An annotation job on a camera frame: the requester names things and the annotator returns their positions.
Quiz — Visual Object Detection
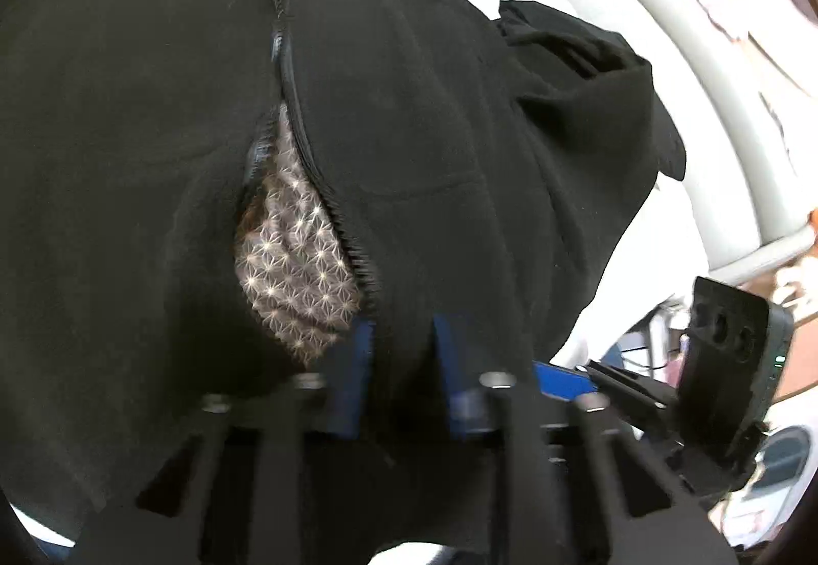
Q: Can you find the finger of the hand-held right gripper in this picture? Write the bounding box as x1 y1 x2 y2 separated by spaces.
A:
533 360 678 413

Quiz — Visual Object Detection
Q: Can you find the blue checked cartoon blanket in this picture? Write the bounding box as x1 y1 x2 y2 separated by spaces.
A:
6 0 713 565

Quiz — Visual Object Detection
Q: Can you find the folded black garment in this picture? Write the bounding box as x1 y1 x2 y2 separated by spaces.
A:
497 0 688 183

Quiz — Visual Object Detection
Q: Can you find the grey padded headboard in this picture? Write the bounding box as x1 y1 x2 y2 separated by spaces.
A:
505 0 818 285

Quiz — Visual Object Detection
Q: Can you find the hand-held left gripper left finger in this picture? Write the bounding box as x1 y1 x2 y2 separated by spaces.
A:
67 322 375 565

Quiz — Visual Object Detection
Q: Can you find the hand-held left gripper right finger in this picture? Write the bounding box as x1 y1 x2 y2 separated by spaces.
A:
433 315 736 565

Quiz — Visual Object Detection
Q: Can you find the black fleece zip jacket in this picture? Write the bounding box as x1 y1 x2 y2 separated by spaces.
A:
0 0 637 556

